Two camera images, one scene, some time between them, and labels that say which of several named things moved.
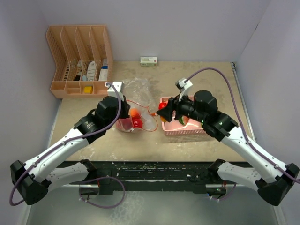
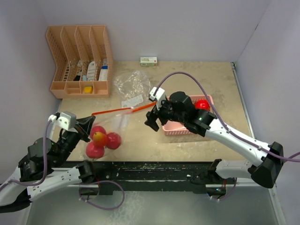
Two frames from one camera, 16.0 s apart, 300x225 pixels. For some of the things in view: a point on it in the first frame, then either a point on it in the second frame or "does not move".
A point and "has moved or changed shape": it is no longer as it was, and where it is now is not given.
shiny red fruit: [137, 122] has moved or changed shape
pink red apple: [125, 124] -> [114, 140]
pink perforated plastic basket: [175, 128] does not move
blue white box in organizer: [103, 72] does not move
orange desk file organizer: [84, 61] does not move
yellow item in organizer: [88, 89] does not move
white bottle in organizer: [91, 71] does not move
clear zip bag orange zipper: [140, 118] -> [108, 132]
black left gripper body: [123, 113] -> [68, 142]
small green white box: [150, 61] does not move
